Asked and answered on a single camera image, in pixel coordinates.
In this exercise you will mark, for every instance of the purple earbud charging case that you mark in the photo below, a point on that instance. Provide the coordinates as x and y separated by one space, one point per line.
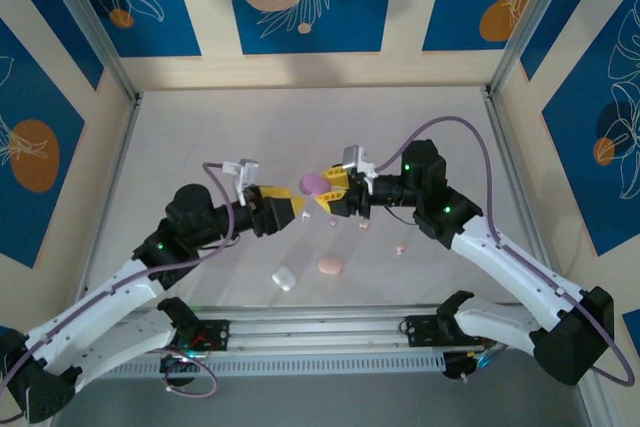
311 184

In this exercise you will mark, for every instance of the pink earbud charging case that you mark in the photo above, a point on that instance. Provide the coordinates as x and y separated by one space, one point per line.
331 266

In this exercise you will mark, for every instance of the white earbud charging case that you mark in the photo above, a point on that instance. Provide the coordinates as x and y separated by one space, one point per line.
283 278

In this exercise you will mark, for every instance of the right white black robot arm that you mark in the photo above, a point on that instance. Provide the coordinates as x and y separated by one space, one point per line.
515 272

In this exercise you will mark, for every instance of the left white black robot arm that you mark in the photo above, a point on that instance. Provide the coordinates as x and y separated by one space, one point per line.
125 342

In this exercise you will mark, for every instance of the white earbud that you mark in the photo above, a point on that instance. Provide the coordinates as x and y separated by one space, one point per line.
304 216

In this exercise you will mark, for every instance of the black controller box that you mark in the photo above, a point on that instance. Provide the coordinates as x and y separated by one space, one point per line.
457 367
175 369

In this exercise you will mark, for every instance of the aluminium side rail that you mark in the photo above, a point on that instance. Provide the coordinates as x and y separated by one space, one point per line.
107 207
507 147

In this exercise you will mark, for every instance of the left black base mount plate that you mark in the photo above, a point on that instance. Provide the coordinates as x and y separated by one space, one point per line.
215 334

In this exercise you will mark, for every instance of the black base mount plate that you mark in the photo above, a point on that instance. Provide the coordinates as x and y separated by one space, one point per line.
422 331
215 334

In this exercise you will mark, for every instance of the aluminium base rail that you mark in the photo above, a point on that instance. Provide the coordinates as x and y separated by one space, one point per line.
320 329

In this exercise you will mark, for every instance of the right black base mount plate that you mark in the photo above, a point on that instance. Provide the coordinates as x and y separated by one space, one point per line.
422 331

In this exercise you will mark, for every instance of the aluminium frame post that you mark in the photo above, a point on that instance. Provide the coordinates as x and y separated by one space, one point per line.
100 42
530 22

